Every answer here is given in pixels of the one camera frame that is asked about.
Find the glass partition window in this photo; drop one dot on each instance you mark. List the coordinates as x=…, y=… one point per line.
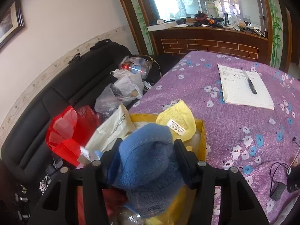
x=164, y=0

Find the black fabric item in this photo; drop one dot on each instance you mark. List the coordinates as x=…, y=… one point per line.
x=294, y=182

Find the black silver pen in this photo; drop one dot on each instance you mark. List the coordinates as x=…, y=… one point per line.
x=250, y=83

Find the black leather sofa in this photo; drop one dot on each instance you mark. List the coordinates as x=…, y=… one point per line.
x=58, y=86

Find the white notebook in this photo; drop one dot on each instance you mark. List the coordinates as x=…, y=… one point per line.
x=239, y=93

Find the grey plastic bag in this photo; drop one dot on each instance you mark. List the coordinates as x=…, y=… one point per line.
x=107, y=100

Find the dark framed wall picture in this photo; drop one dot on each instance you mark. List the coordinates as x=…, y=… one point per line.
x=9, y=23

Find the yellow terry towel with label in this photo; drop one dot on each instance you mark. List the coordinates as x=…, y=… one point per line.
x=178, y=112

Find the clear bag of bottles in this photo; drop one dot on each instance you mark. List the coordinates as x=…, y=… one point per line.
x=136, y=66

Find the white flat box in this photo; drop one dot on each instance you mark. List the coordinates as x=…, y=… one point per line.
x=161, y=25

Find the white paper packet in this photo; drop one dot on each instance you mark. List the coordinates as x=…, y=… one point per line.
x=110, y=126

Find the bamboo wall decal strip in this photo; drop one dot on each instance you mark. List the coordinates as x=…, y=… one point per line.
x=140, y=23
x=275, y=28

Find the wooden brick-pattern counter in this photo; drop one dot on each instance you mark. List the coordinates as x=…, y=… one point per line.
x=199, y=37

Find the blue terry towel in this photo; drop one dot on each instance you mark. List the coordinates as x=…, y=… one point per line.
x=147, y=157

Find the red gift bag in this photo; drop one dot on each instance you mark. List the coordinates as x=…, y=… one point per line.
x=63, y=133

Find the white plastic bag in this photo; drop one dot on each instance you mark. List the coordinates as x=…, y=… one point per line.
x=127, y=82

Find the pile of assorted tools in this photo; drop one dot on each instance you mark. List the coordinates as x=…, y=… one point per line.
x=211, y=21

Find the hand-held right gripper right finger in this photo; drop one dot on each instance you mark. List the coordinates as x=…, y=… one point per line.
x=187, y=166

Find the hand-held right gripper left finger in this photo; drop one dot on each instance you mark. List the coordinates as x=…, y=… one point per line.
x=107, y=164

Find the yellow cardboard box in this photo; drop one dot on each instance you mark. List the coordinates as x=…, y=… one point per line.
x=201, y=140

